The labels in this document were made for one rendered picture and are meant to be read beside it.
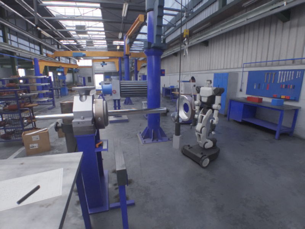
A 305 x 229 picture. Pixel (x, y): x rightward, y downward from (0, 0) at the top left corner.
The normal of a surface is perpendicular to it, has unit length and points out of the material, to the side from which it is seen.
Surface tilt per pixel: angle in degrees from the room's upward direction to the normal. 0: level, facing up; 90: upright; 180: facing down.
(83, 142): 90
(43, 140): 90
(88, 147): 90
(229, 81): 90
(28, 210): 0
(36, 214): 0
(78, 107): 45
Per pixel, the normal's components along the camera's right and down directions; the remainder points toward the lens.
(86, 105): 0.20, -0.53
